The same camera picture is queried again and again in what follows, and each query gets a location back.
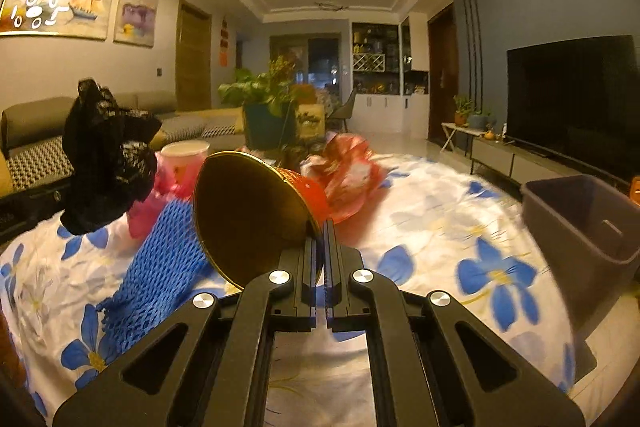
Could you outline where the red plastic bag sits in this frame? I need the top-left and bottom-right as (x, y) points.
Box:
(300, 133), (388, 224)

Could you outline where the dark wooden door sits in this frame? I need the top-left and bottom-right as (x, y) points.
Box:
(427, 4), (460, 142)

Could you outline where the gold and red round tin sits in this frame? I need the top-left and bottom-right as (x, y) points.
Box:
(192, 151), (331, 284)

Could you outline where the light wooden door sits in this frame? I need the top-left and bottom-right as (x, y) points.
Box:
(175, 0), (212, 112)

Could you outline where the grey television cabinet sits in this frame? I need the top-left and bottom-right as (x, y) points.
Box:
(470, 134), (631, 198)

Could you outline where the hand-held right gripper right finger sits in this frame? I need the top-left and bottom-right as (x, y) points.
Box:
(325, 220), (587, 427)

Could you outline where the grey sofa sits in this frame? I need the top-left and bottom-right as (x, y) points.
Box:
(0, 91), (246, 248)

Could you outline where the large houndstooth pillow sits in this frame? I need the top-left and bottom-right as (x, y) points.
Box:
(7, 142), (76, 192)

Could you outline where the blue foam net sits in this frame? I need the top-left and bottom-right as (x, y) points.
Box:
(100, 198), (236, 353)

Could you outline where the yellow sofa cover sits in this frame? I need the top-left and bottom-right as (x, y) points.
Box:
(177, 107), (246, 128)

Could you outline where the black plastic bag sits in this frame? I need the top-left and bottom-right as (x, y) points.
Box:
(60, 78), (163, 236)

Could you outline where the small plant in orange pot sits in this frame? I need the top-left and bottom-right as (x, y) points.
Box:
(452, 94), (473, 126)

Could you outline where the black television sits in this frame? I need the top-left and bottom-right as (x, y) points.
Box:
(506, 35), (640, 192)

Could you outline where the white side table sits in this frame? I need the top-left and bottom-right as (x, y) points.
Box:
(441, 122), (488, 152)

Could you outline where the white paper cup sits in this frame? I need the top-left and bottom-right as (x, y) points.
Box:
(160, 139), (211, 200)

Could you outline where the yellow printed box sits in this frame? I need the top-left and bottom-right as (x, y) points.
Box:
(297, 103), (326, 140)

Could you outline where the small plant in blue pot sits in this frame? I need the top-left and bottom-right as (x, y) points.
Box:
(467, 107), (496, 130)

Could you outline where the grey dining chair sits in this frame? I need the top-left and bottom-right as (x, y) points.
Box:
(327, 88), (358, 132)

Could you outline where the yellow flower bunch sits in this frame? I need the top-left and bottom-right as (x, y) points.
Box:
(267, 54), (303, 85)

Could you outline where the pink plastic bag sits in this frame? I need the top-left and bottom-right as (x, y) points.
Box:
(127, 147), (197, 240)

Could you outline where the white display cabinet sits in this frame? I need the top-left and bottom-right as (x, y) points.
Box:
(350, 21), (431, 132)

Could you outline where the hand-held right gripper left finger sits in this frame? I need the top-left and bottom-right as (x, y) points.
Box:
(52, 226), (326, 427)

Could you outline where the glass balcony door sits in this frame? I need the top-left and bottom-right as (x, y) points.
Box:
(270, 34), (342, 88)

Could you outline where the grey plastic bin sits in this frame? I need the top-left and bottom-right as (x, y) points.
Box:
(520, 174), (640, 388)

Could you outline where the blue floral blanket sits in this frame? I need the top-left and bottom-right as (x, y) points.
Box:
(0, 152), (601, 427)

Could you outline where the green plant in teal pot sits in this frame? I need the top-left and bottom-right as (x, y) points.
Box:
(218, 57), (311, 152)

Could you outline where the purple wall painting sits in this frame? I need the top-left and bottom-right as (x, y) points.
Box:
(113, 0), (162, 48)

